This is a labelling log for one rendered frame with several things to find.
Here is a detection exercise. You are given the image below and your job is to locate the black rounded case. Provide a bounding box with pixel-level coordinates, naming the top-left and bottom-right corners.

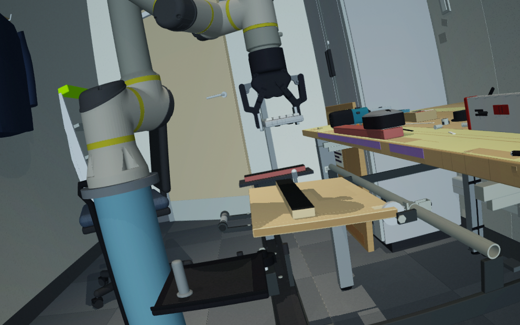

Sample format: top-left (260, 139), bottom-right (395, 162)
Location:
top-left (361, 109), bottom-right (406, 131)

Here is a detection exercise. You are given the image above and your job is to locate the grey long tube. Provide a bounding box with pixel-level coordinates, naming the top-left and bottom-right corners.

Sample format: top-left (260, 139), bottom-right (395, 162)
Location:
top-left (327, 163), bottom-right (501, 260)

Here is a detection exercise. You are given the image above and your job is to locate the beige door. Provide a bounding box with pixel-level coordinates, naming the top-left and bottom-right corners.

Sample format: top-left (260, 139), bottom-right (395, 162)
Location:
top-left (143, 17), bottom-right (252, 202)

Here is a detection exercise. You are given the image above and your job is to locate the grey tall cabinet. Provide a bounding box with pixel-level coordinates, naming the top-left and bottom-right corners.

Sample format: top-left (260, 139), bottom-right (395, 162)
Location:
top-left (304, 0), bottom-right (466, 253)

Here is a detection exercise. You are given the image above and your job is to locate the black mouse platform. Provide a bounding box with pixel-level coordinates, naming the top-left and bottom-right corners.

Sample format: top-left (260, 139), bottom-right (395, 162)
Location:
top-left (150, 251), bottom-right (270, 316)

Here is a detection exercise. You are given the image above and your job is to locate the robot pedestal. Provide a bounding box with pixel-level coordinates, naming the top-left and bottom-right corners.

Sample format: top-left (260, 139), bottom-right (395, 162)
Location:
top-left (78, 172), bottom-right (173, 325)

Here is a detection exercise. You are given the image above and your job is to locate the white red control box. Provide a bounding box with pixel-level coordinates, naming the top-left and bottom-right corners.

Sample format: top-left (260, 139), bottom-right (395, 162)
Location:
top-left (463, 89), bottom-right (520, 137)

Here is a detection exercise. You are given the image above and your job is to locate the black cabinet handle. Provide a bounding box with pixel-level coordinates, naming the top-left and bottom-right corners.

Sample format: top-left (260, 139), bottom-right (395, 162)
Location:
top-left (324, 48), bottom-right (337, 78)

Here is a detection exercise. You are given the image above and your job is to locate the white leaning board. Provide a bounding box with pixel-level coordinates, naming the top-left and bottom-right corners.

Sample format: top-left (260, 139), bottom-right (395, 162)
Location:
top-left (58, 92), bottom-right (90, 182)

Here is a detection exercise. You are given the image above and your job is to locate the white stand post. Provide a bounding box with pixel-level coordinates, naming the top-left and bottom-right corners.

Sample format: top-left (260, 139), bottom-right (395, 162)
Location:
top-left (259, 98), bottom-right (306, 181)

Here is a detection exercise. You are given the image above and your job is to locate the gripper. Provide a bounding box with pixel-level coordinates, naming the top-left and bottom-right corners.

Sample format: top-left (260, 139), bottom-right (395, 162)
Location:
top-left (238, 47), bottom-right (309, 130)

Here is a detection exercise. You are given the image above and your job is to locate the tan flat box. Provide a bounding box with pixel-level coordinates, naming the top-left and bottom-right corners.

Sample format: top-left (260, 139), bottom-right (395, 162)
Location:
top-left (403, 109), bottom-right (438, 123)

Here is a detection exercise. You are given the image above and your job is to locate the white box under desk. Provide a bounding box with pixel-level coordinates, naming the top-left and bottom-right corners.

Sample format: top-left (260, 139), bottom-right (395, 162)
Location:
top-left (451, 175), bottom-right (520, 212)

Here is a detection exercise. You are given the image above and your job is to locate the red flat book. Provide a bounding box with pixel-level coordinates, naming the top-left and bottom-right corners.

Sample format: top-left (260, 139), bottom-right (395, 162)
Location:
top-left (333, 124), bottom-right (405, 140)

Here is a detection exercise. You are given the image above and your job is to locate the green block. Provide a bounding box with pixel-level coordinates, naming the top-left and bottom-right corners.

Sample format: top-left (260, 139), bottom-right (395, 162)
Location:
top-left (58, 84), bottom-right (88, 100)

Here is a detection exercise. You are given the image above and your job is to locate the black tube clamp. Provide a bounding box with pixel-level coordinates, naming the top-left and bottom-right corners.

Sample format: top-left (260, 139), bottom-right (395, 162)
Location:
top-left (395, 208), bottom-right (418, 225)

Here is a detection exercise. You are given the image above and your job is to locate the white peg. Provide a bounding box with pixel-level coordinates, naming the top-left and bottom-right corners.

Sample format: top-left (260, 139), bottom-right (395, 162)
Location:
top-left (171, 259), bottom-right (194, 299)

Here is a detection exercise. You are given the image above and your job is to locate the wooden desk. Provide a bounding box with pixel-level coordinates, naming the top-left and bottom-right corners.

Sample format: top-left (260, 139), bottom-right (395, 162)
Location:
top-left (302, 102), bottom-right (520, 290)

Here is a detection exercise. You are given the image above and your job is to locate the white round disc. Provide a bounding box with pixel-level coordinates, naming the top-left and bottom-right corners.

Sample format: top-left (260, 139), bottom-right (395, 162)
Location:
top-left (381, 201), bottom-right (399, 225)

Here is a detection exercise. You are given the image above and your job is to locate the black keyboard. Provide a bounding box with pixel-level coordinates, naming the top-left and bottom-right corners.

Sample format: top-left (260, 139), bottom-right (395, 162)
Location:
top-left (275, 179), bottom-right (317, 220)

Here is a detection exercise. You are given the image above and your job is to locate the dark blue jacket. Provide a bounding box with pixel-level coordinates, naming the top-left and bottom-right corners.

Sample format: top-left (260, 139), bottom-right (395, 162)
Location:
top-left (0, 8), bottom-right (39, 139)

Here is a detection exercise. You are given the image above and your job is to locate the red riser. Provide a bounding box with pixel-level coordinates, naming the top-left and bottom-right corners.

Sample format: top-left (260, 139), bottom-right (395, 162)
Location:
top-left (238, 164), bottom-right (314, 189)

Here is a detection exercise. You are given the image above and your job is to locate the wooden tray plate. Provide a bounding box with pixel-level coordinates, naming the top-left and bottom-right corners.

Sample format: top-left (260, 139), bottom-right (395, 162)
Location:
top-left (248, 176), bottom-right (399, 239)

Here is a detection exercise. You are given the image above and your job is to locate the black box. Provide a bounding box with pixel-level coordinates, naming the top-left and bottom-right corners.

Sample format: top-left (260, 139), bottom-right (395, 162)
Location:
top-left (328, 109), bottom-right (355, 128)

